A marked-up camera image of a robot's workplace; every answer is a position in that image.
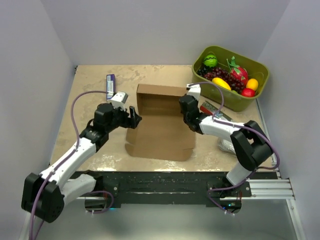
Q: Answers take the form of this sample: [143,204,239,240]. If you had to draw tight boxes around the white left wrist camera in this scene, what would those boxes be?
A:
[108,91,129,109]

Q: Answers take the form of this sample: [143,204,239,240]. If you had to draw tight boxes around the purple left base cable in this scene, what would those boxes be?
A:
[84,190,115,215]

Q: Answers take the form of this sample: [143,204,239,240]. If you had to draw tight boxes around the silver foil pouch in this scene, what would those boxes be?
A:
[217,138,236,155]

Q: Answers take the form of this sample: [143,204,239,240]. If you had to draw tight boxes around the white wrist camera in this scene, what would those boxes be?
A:
[108,91,129,109]
[186,83,201,100]

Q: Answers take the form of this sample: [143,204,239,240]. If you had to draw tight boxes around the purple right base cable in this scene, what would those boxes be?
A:
[207,179,251,215]

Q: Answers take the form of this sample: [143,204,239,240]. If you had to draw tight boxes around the pink toy dragon fruit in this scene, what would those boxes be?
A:
[226,56,249,86]

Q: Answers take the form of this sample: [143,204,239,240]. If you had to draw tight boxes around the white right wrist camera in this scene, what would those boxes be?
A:
[186,83,201,100]

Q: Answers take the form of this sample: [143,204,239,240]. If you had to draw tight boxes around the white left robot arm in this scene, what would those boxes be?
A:
[21,103,142,223]

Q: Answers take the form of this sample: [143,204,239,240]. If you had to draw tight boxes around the red toothpaste box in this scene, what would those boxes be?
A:
[199,101,233,122]

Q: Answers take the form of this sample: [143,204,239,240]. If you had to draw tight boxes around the dark purple toy grapes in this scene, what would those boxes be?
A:
[196,66,211,77]

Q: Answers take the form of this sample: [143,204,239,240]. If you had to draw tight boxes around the purple toothpaste box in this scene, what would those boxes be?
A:
[106,74,117,100]

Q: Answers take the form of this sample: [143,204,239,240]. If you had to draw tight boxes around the yellow toy mango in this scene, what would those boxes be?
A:
[246,78,259,91]

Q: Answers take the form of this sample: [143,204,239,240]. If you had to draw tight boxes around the red toy grapes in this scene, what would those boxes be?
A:
[203,67,245,94]

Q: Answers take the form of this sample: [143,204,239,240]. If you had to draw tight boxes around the red toy apple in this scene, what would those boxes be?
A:
[241,88,256,98]

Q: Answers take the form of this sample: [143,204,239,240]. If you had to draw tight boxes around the yellow toy banana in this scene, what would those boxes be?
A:
[212,77,232,91]

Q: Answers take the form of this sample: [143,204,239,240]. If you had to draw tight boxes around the black base frame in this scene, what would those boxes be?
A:
[71,170,277,211]

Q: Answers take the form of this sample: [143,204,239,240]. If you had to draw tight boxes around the green plastic basket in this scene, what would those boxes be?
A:
[191,45,269,112]

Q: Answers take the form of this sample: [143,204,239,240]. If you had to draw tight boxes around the brown cardboard box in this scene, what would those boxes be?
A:
[125,83,196,162]

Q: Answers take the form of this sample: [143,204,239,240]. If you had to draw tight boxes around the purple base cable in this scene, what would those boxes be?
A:
[84,190,115,215]
[207,179,251,215]

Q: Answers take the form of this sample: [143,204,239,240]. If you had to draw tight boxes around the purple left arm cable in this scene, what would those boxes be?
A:
[28,90,111,240]

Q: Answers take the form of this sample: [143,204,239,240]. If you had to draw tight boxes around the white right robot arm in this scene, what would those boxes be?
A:
[179,94,275,197]

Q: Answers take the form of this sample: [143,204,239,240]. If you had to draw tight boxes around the green toy watermelon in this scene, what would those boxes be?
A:
[203,54,218,68]

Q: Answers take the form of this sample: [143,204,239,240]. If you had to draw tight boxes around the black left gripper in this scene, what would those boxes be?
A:
[106,103,142,133]

